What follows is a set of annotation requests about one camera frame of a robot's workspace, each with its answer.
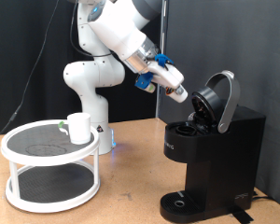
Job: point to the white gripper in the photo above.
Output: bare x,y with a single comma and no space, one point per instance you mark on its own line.
165,76

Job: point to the black Keurig coffee machine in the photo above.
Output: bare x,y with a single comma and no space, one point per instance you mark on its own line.
221,161

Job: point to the white mug with green mark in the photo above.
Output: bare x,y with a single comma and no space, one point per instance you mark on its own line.
80,127

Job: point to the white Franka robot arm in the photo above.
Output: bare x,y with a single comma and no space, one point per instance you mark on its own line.
93,74

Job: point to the silver vertical metal pole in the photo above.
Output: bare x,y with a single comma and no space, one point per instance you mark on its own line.
162,46

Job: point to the black tape strip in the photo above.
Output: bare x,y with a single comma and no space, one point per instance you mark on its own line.
242,214

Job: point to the white two-tier turntable stand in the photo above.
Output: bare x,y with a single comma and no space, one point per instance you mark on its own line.
49,155

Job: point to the black curtain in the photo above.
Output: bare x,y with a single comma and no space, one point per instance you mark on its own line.
15,46

